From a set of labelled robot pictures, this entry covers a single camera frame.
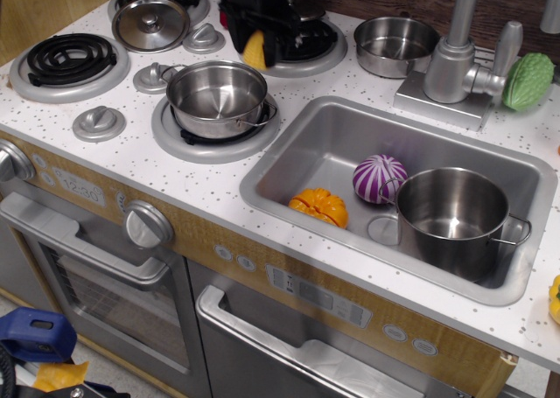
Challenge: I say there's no blue clamp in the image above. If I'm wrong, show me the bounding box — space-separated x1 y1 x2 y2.
1 307 77 363

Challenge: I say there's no front right black burner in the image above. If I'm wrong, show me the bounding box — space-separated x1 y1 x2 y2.
151 94 281 164

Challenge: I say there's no tall steel pot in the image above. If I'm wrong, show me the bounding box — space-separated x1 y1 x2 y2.
378 167 532 282

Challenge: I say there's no orange toy pumpkin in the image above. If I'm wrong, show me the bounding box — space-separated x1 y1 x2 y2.
288 188 349 229

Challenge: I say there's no silver oven knob left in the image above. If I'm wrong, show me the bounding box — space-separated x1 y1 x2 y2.
1 139 35 182

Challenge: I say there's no silver stove knob back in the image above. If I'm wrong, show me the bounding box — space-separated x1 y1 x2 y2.
182 23 226 54

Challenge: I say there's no silver stove knob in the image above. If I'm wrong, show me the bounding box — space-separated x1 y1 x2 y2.
133 62 178 94
182 23 226 54
73 106 126 143

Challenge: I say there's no black cable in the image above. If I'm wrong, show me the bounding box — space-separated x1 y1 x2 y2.
0 343 17 398

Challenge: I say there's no yellow toy corn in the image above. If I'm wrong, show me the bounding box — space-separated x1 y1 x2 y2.
242 30 267 71

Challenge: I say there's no green toy bitter gourd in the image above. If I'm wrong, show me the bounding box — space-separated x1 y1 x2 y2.
501 52 555 111

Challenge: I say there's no shallow steel pan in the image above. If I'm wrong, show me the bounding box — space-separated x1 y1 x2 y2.
353 17 441 79

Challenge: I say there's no silver toy faucet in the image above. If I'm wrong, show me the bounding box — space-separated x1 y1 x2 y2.
394 0 523 131

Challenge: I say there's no red toy vegetable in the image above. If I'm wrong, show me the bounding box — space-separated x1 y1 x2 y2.
220 10 228 30

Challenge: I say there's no silver stove knob front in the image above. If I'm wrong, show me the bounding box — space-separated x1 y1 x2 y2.
73 106 126 143

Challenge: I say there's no grey sink basin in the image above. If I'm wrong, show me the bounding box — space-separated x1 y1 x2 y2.
240 96 557 306

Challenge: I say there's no silver oven knob right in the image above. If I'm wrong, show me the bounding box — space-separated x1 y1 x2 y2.
123 200 174 248

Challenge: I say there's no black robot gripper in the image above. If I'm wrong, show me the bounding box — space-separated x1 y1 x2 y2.
220 0 300 66

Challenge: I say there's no yellow toy pepper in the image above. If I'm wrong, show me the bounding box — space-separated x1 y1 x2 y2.
548 275 560 325

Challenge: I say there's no yellow tape piece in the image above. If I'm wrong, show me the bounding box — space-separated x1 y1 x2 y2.
32 361 89 392

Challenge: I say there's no back right black burner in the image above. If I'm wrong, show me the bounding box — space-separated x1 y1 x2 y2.
261 19 347 78

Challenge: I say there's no steel pan on stove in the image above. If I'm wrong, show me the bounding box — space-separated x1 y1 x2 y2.
166 60 277 140

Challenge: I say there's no steel pot lid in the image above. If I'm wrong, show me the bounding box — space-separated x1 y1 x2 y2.
112 0 190 53

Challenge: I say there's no oven door with window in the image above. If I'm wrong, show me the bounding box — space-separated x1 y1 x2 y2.
1 192 211 397

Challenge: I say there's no silver oven knob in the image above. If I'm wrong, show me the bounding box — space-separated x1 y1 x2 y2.
123 200 174 248
1 139 35 182

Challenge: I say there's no purple striped toy ball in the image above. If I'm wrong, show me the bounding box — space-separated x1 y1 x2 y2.
353 154 408 205

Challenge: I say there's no front left black burner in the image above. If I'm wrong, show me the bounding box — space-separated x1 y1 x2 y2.
9 33 130 104

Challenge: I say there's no dishwasher door with handle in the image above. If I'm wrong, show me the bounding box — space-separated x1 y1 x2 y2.
187 262 465 397

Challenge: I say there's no silver stove knob middle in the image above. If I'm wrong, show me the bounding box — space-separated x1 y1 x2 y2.
133 62 178 94

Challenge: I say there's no small steel lid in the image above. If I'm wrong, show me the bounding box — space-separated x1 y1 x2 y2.
287 0 326 22

